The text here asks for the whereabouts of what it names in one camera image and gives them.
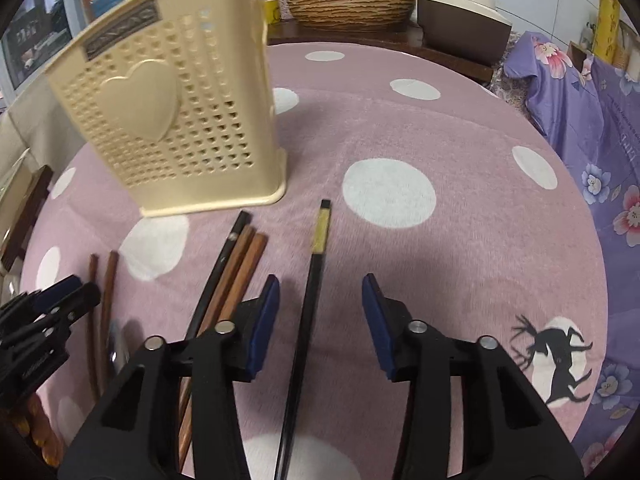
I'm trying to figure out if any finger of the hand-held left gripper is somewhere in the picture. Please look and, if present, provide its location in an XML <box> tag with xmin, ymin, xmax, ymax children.
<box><xmin>0</xmin><ymin>282</ymin><xmax>102</xmax><ymax>356</ymax></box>
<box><xmin>0</xmin><ymin>274</ymin><xmax>85</xmax><ymax>321</ymax></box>

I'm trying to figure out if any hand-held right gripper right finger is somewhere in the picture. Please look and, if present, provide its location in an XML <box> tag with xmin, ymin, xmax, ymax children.
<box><xmin>361</xmin><ymin>273</ymin><xmax>586</xmax><ymax>480</ymax></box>

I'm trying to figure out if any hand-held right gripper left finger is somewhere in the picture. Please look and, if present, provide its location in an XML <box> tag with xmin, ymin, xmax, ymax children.
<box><xmin>57</xmin><ymin>274</ymin><xmax>281</xmax><ymax>480</ymax></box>

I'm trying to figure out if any black chopstick with gold band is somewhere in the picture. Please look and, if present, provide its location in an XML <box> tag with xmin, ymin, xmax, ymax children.
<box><xmin>280</xmin><ymin>199</ymin><xmax>332</xmax><ymax>480</ymax></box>

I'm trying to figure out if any beige plastic utensil holder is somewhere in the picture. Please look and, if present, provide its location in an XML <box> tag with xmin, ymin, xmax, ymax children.
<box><xmin>44</xmin><ymin>0</ymin><xmax>288</xmax><ymax>218</ymax></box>

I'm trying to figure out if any pink polka dot tablecloth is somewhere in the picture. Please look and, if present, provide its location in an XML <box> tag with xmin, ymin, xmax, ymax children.
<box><xmin>20</xmin><ymin>42</ymin><xmax>608</xmax><ymax>480</ymax></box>

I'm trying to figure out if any sliding glass window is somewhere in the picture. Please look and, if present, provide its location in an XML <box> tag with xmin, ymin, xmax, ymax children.
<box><xmin>0</xmin><ymin>0</ymin><xmax>76</xmax><ymax>96</ymax></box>

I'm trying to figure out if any purple floral blanket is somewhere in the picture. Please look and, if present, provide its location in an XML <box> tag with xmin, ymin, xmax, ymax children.
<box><xmin>492</xmin><ymin>30</ymin><xmax>640</xmax><ymax>476</ymax></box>

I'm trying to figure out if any grey floral cloth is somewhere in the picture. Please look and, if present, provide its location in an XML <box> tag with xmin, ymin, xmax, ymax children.
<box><xmin>490</xmin><ymin>30</ymin><xmax>531</xmax><ymax>111</ymax></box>

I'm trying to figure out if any brown and cream rice cooker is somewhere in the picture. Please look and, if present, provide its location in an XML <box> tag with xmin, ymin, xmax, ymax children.
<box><xmin>416</xmin><ymin>0</ymin><xmax>513</xmax><ymax>66</ymax></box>

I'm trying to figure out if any woven pattern basin sink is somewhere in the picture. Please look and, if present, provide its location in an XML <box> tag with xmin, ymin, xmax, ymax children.
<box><xmin>283</xmin><ymin>0</ymin><xmax>417</xmax><ymax>31</ymax></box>

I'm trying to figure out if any small wooden box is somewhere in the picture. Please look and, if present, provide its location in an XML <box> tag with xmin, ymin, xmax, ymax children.
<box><xmin>567</xmin><ymin>40</ymin><xmax>592</xmax><ymax>72</ymax></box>

